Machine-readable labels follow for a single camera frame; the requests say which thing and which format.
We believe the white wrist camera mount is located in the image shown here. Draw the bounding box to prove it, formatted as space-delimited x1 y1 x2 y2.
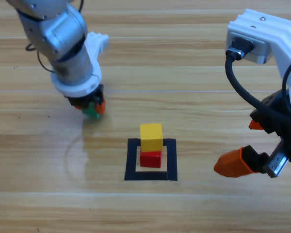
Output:
50 32 110 98
226 8 291 117

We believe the red block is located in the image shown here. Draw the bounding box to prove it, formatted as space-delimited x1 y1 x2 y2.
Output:
139 148 162 168

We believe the yellow block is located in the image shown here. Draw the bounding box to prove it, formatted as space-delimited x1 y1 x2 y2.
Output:
139 123 163 153

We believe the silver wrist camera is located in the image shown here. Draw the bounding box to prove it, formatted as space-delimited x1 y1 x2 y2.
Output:
225 36 274 65

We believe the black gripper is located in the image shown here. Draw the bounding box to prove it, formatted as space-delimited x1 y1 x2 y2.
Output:
213 88 291 179
64 83 107 116

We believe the black tape square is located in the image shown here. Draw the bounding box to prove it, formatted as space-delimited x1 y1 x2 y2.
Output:
124 137 179 182

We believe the green block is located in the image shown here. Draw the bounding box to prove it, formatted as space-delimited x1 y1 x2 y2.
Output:
81 103 102 119

